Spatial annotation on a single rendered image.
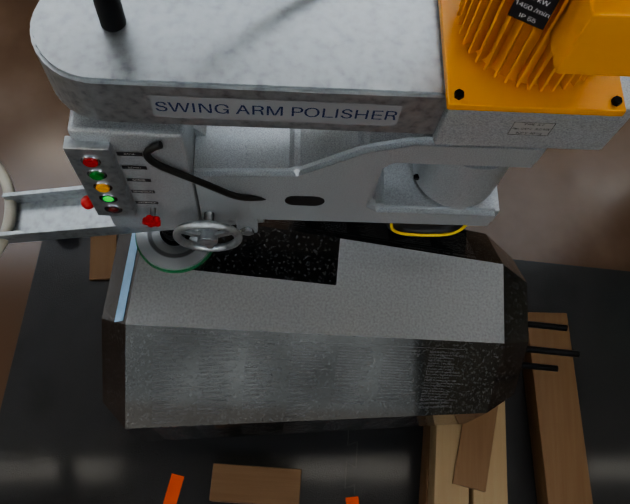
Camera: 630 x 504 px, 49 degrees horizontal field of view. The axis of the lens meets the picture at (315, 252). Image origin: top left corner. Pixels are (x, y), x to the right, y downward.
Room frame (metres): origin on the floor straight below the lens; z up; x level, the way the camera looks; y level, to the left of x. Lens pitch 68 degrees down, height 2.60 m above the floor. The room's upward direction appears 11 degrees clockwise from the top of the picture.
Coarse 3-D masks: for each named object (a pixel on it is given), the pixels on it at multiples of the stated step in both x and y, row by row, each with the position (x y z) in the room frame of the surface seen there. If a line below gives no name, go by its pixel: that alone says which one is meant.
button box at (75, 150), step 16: (64, 144) 0.54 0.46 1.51; (80, 144) 0.55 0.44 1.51; (96, 144) 0.55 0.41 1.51; (112, 160) 0.55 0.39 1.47; (80, 176) 0.53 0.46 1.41; (112, 176) 0.54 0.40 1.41; (96, 192) 0.54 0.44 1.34; (112, 192) 0.54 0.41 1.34; (128, 192) 0.56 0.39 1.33; (96, 208) 0.53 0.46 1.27; (128, 208) 0.55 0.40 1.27
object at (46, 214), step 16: (16, 192) 0.66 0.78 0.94; (32, 192) 0.67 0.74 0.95; (48, 192) 0.67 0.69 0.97; (64, 192) 0.68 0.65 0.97; (80, 192) 0.69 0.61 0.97; (32, 208) 0.64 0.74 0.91; (48, 208) 0.65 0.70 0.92; (64, 208) 0.65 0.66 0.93; (80, 208) 0.65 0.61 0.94; (16, 224) 0.60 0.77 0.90; (32, 224) 0.60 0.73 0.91; (48, 224) 0.60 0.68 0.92; (64, 224) 0.61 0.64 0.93; (80, 224) 0.61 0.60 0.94; (96, 224) 0.60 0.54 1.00; (112, 224) 0.60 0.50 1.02; (16, 240) 0.55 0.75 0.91; (32, 240) 0.56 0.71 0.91
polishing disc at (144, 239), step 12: (144, 240) 0.64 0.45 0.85; (156, 240) 0.64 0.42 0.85; (192, 240) 0.66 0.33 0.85; (144, 252) 0.60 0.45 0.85; (156, 252) 0.61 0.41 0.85; (168, 252) 0.62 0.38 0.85; (180, 252) 0.62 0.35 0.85; (192, 252) 0.63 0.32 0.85; (204, 252) 0.63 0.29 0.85; (156, 264) 0.58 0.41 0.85; (168, 264) 0.58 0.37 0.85; (180, 264) 0.59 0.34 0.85; (192, 264) 0.60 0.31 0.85
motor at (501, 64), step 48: (480, 0) 0.74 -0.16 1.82; (528, 0) 0.66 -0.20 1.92; (576, 0) 0.67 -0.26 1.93; (624, 0) 0.65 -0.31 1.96; (480, 48) 0.71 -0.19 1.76; (528, 48) 0.70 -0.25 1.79; (576, 48) 0.62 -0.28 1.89; (624, 48) 0.63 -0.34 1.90; (480, 96) 0.66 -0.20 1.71; (528, 96) 0.67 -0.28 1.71; (576, 96) 0.69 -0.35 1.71
